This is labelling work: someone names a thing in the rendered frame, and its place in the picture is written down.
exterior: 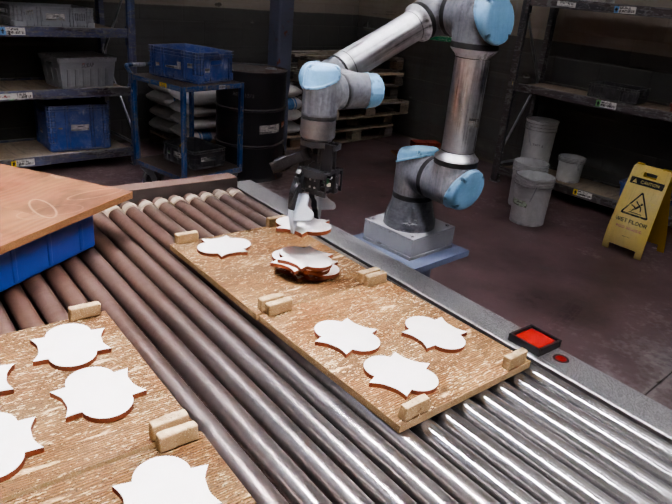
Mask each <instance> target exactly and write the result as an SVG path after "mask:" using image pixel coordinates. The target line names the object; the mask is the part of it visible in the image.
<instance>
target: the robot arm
mask: <svg viewBox="0 0 672 504"><path fill-rule="evenodd" d="M513 25H514V10H513V6H512V4H511V3H510V0H417V1H416V2H414V3H412V4H410V5H409V6H408V7H407V8H406V9H405V12H404V14H402V15H400V16H398V17H397V18H395V19H393V20H392V21H390V22H388V23H387V24H385V25H383V26H381V27H380V28H378V29H376V30H375V31H373V32H371V33H369V34H368V35H366V36H364V37H363V38H361V39H359V40H358V41H356V42H354V43H352V44H351V45H349V46H347V47H346V48H344V49H342V50H341V51H339V52H337V53H335V54H334V55H332V56H330V57H329V58H327V59H325V60H324V61H322V62H320V61H308V62H306V63H305V64H304V65H303V66H302V67H301V69H300V72H299V84H300V86H301V88H302V89H303V94H302V111H301V123H300V136H301V141H300V144H301V145H303V146H306V147H307V148H304V149H302V150H300V151H297V152H295V153H293V154H290V155H288V156H285V155H283V156H278V157H277V158H276V159H274V161H273V162H271V163H269V164H270V166H271V169H272V171H273V173H276V172H279V173H280V172H286V171H287V170H288V169H290V167H291V166H293V165H296V164H298V163H299V165H298V167H297V170H296V172H295V177H294V179H293V182H292V185H291V188H290V192H289V200H288V209H289V210H288V216H289V225H290V230H291V233H292V234H294V233H295V229H296V226H297V221H311V220H312V219H313V217H314V218H316V219H320V217H321V210H334V209H335V208H336V204H335V203H334V202H333V201H332V200H330V199H329V198H328V197H327V196H326V193H327V194H329V193H332V194H335V193H337V192H338V191H341V188H342V177H343V168H339V167H336V159H337V151H338V150H341V145H342V143H339V142H334V138H335V129H336V120H337V110H345V109H362V108H363V109H367V108H372V107H376V106H378V105H379V104H380V103H381V102H382V100H383V98H384V94H385V92H384V91H385V86H384V82H383V80H382V78H381V77H380V76H379V75H378V74H375V73H369V71H370V70H372V69H374V68H375V67H377V66H379V65H380V64H382V63H383V62H385V61H387V60H388V59H390V58H392V57H393V56H395V55H396V54H398V53H400V52H401V51H403V50H405V49H406V48H408V47H409V46H411V45H413V44H414V43H416V42H418V41H421V42H425V41H427V40H429V39H430V38H432V37H436V36H449V37H452V38H451V45H450V47H451V49H452V50H453V51H454V53H455V60H454V67H453V74H452V80H451V87H450V93H449V100H448V107H447V113H446V120H445V127H444V133H443V140H442V146H441V149H440V150H439V148H437V147H433V146H424V145H413V146H405V147H402V148H400V149H399V151H398V154H397V160H396V168H395V177H394V185H393V193H392V198H391V200H390V202H389V204H388V206H387V209H386V210H385V212H384V217H383V222H384V224H385V225H386V226H388V227H389V228H392V229H394V230H397V231H401V232H406V233H425V232H429V231H431V230H433V229H434V226H435V216H434V211H433V204H432V200H434V201H436V202H438V203H440V204H443V205H444V206H445V207H448V208H453V209H455V210H463V209H466V208H468V207H470V206H471V205H472V204H473V203H474V202H475V201H476V200H477V199H478V197H479V196H480V194H481V192H482V190H483V187H484V176H483V174H482V173H481V172H480V171H479V170H477V167H478V161H479V159H478V158H477V156H476V155H475V153H474V150H475V144H476V139H477V133H478V127H479V121H480V116H481V110H482V104H483V98H484V93H485V87H486V81H487V76H488V70H489V64H490V59H491V57H492V56H494V55H495V54H496V53H497V52H498V49H499V45H501V44H503V43H504V42H506V41H507V39H508V36H509V35H511V32H512V29H513ZM339 174H340V175H341V176H340V186H339ZM302 192H309V196H308V194H306V193H302ZM309 197H310V199H311V207H312V210H311V209H310V208H309V207H308V202H309Z"/></svg>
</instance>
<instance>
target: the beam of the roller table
mask: <svg viewBox="0 0 672 504"><path fill-rule="evenodd" d="M237 189H239V190H240V191H242V192H243V193H244V194H245V195H247V196H248V197H250V198H252V199H254V200H255V201H257V202H259V203H260V204H262V205H264V206H266V207H267V208H269V209H271V210H272V211H274V212H276V213H277V214H279V215H285V216H288V210H289V209H288V200H286V199H284V198H283V197H281V196H279V195H277V194H275V193H273V192H272V191H270V190H268V189H266V188H264V187H262V186H261V185H259V184H257V183H255V182H253V181H252V180H246V181H238V182H237ZM330 225H331V232H330V233H329V234H326V235H321V236H317V237H318V238H320V239H322V240H324V241H325V242H327V243H329V244H330V245H332V246H334V247H336V248H337V249H339V250H341V251H342V252H344V253H346V254H347V255H349V256H351V257H353V258H354V259H356V260H358V261H359V262H361V263H363V264H365V265H366V266H368V267H370V268H372V267H378V268H379V269H380V271H381V270H384V271H385V272H387V278H388V279H390V280H392V281H394V282H395V283H397V284H399V285H400V286H402V287H404V288H406V289H407V290H409V291H411V292H412V293H414V294H416V295H417V296H419V297H421V298H423V299H424V300H426V301H428V302H429V303H431V304H433V305H435V306H436V307H438V308H440V309H441V310H443V311H445V312H446V313H448V314H450V315H452V316H453V317H455V318H457V319H458V320H460V321H462V322H464V323H465V324H467V325H469V326H470V327H472V328H474V329H475V330H477V331H479V332H481V333H482V334H484V335H486V336H487V337H489V338H491V339H493V340H494V341H496V342H498V343H500V344H501V345H503V346H505V347H507V348H508V349H510V350H512V351H515V350H517V349H519V348H521V347H519V346H518V345H516V344H514V343H513V342H511V341H509V340H508V337H509V333H511V332H513V331H516V330H518V329H521V327H519V326H517V325H515V324H513V323H512V322H510V321H508V320H506V319H504V318H502V317H501V316H499V315H497V314H495V313H493V312H491V311H490V310H488V309H486V308H484V307H482V306H480V305H479V304H477V303H475V302H473V301H471V300H469V299H468V298H466V297H464V296H462V295H460V294H458V293H457V292H455V291H453V290H451V289H449V288H447V287H446V286H444V285H442V284H440V283H438V282H436V281H435V280H433V279H431V278H429V277H427V276H425V275H424V274H422V273H420V272H418V271H416V270H414V269H413V268H411V267H409V266H407V265H405V264H403V263H402V262H400V261H398V260H396V259H394V258H393V257H391V256H389V255H387V254H385V253H383V252H382V251H380V250H378V249H376V248H374V247H372V246H371V245H369V244H367V243H365V242H363V241H361V240H360V239H358V238H356V237H354V236H352V235H350V234H349V233H347V232H345V231H343V230H341V229H339V228H338V227H336V226H334V225H332V224H330ZM555 354H561V355H564V356H566V357H567V358H568V359H569V362H568V363H560V362H557V361H556V360H554V359H553V355H555ZM526 359H528V360H530V361H531V362H532V363H534V364H535V365H537V366H539V367H540V368H542V369H544V370H545V371H547V372H549V373H551V374H552V375H554V376H556V377H557V378H559V379H561V380H563V381H564V382H566V383H568V384H569V385H571V386H573V387H574V388H576V389H578V390H580V391H581V392H583V393H585V394H586V395H588V396H590V397H592V398H593V399H595V400H597V401H598V402H600V403H602V404H604V405H605V406H607V407H609V408H610V409H612V410H614V411H615V412H617V413H619V414H621V415H622V416H624V417H626V418H627V419H629V420H631V421H633V422H634V423H636V424H638V425H639V426H641V427H643V428H644V429H646V430H648V431H650V432H651V433H653V434H655V435H656V436H658V437H660V438H662V439H663V440H665V441H667V442H668V443H670V444H672V410H671V409H669V408H667V407H665V406H664V405H662V404H660V403H658V402H656V401H654V400H653V399H651V398H649V397H647V396H645V395H643V394H642V393H640V392H638V391H636V390H634V389H632V388H631V387H629V386H627V385H625V384H623V383H621V382H620V381H618V380H616V379H614V378H612V377H610V376H609V375H607V374H605V373H603V372H601V371H599V370H598V369H596V368H594V367H592V366H590V365H588V364H587V363H585V362H583V361H581V360H579V359H577V358H576V357H574V356H572V355H570V354H568V353H566V352H565V351H563V350H561V349H559V348H557V349H555V350H553V351H550V352H548V353H546V354H544V355H542V356H539V357H537V356H535V355H533V354H532V353H530V352H528V353H527V357H526Z"/></svg>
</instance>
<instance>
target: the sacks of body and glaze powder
mask: <svg viewBox="0 0 672 504"><path fill-rule="evenodd" d="M148 86H150V87H151V88H152V89H154V90H152V91H150V92H149V93H147V94H146V97H147V98H148V99H149V100H151V101H153V102H155V103H158V104H156V105H154V106H153V107H151V108H150V109H149V112H151V113H152V114H154V115H156V117H153V118H152V119H151V120H150V121H149V125H150V126H151V127H149V130H150V142H152V143H164V142H162V141H165V140H172V139H178V138H181V114H180V92H178V91H175V90H171V89H167V88H164V87H160V86H156V85H153V84H149V83H148ZM300 94H302V90H301V89H299V88H298V87H296V86H293V85H290V87H289V93H288V127H287V145H286V151H287V150H295V149H300V141H301V136H300V134H298V133H296V132H299V131H300V125H299V124H297V123H295V122H293V121H292V120H296V119H298V118H300V117H301V112H300V111H299V110H297V109H299V108H300V107H302V101H301V100H300V99H298V98H297V97H295V96H298V95H300ZM215 101H216V90H210V91H198V92H194V137H197V138H200V139H203V140H206V141H209V142H212V143H215V144H216V140H215V139H214V137H215V135H216V104H215ZM186 112H187V137H189V92H186Z"/></svg>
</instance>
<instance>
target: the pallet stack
mask: <svg viewBox="0 0 672 504"><path fill-rule="evenodd" d="M341 50H342V49H340V50H302V51H301V50H292V52H291V62H292V58H294V59H299V60H298V62H292V63H291V71H290V81H293V82H294V83H293V82H290V85H293V86H296V87H298V88H299V89H301V90H302V94H303V89H302V88H301V86H300V84H299V72H300V69H301V67H302V66H303V65H304V64H305V63H306V62H308V61H320V62H322V61H324V60H325V59H327V58H329V57H330V56H332V55H334V54H335V53H337V52H339V51H341ZM387 61H391V62H390V69H382V68H377V67H381V65H382V64H380V65H379V66H377V67H375V68H374V69H372V70H370V71H369V73H375V74H378V75H379V76H380V77H381V78H382V79H383V77H384V76H387V75H388V76H389V83H385V82H384V86H385V88H386V89H385V91H384V92H385V94H384V98H383V100H382V102H381V103H380V104H379V105H378V106H376V107H372V108H367V109H363V108H362V109H345V110H337V120H336V129H335V135H337V134H346V139H338V140H334V142H339V143H347V142H354V141H362V140H369V139H376V138H382V137H388V136H392V131H393V128H392V126H393V124H392V115H400V114H407V113H408V108H409V105H408V104H409V101H407V100H403V99H398V98H397V96H398V88H399V86H403V79H402V77H404V73H402V72H398V71H403V64H404V58H401V57H395V56H393V57H392V58H390V59H388V60H387ZM291 72H293V73H294V74H293V75H291ZM302 94H300V95H298V96H295V97H297V98H298V99H300V100H301V101H302ZM386 104H394V109H393V108H389V107H385V106H381V105H386ZM371 117H379V120H378V119H375V120H373V119H374V118H371ZM380 127H381V129H380V130H379V134H376V135H369V136H361V132H362V131H370V130H372V128H380Z"/></svg>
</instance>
